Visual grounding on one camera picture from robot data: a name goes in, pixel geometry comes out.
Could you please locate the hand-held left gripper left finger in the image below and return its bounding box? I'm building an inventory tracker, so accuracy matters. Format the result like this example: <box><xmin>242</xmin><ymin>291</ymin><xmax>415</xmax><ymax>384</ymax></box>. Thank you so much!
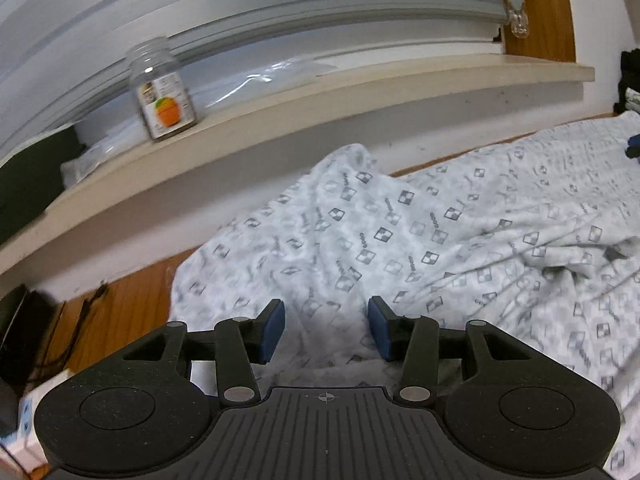
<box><xmin>122</xmin><ymin>299</ymin><xmax>286</xmax><ymax>406</ymax></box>

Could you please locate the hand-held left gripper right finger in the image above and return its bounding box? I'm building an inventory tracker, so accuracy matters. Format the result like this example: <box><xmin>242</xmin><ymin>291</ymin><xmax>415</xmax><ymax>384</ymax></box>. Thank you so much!
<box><xmin>368</xmin><ymin>297</ymin><xmax>533</xmax><ymax>405</ymax></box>

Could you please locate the white patterned pajama garment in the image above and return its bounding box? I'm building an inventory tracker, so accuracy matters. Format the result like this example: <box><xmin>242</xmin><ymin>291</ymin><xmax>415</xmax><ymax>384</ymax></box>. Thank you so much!
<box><xmin>170</xmin><ymin>112</ymin><xmax>640</xmax><ymax>478</ymax></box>

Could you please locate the stack of dark folded clothes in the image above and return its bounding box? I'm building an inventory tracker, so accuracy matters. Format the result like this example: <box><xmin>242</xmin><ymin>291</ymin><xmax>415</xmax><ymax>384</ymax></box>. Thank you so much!
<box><xmin>612</xmin><ymin>49</ymin><xmax>640</xmax><ymax>113</ymax></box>

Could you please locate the beige stone window sill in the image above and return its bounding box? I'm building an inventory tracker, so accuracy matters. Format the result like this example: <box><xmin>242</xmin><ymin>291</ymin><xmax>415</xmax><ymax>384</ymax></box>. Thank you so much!
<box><xmin>0</xmin><ymin>55</ymin><xmax>596</xmax><ymax>281</ymax></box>

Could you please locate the black mesh device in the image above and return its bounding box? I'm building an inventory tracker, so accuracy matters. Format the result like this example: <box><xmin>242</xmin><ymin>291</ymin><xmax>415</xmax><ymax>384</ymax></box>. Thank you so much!
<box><xmin>0</xmin><ymin>284</ymin><xmax>57</xmax><ymax>396</ymax></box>

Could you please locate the clear jar with orange label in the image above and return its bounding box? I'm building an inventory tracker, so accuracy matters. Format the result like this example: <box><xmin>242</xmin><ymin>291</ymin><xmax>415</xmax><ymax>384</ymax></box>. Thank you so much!
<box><xmin>126</xmin><ymin>36</ymin><xmax>198</xmax><ymax>143</ymax></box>

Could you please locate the dark grey box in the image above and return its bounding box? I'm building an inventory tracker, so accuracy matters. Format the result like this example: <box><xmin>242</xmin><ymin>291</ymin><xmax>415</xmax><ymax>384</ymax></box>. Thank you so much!
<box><xmin>0</xmin><ymin>379</ymin><xmax>22</xmax><ymax>438</ymax></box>

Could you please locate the black box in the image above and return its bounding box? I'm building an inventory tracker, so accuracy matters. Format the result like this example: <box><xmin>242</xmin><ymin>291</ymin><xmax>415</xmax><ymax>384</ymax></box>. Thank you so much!
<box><xmin>0</xmin><ymin>125</ymin><xmax>86</xmax><ymax>246</ymax></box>

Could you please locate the grey window blind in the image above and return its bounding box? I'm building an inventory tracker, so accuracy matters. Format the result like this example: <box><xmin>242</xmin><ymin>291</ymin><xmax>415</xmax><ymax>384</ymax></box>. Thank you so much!
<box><xmin>0</xmin><ymin>0</ymin><xmax>506</xmax><ymax>161</ymax></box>

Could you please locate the wooden window frame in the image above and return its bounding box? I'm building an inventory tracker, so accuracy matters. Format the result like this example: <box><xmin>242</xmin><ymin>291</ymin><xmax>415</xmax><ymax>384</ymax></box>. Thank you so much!
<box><xmin>502</xmin><ymin>0</ymin><xmax>576</xmax><ymax>63</ymax></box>

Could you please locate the clear plastic cord pull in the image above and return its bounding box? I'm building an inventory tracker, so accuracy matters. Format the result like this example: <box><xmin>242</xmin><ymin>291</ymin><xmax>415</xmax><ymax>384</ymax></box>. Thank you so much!
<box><xmin>505</xmin><ymin>0</ymin><xmax>531</xmax><ymax>38</ymax></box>

